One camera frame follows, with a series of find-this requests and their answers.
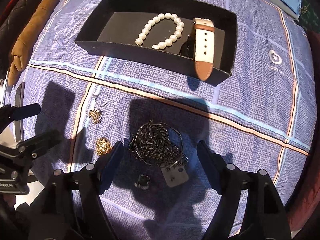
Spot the gold filigree brooch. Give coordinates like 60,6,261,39
95,137,112,155

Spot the gold leaf earring with hoop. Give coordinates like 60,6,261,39
88,92,109,124

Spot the small dark silver ring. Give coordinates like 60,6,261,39
134,174,151,190

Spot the silver chain with tag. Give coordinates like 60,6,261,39
128,119,190,189

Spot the brown white strap watch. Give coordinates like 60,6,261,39
180,17,215,81

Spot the white pearl bracelet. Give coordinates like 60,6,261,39
134,12,185,51

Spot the black open jewelry box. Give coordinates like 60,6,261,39
75,0,238,86

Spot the dark red pillow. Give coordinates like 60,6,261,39
287,30,319,231

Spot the mustard yellow pillow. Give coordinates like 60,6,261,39
7,0,60,86

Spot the blue plaid bed sheet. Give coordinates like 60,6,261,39
19,0,317,239

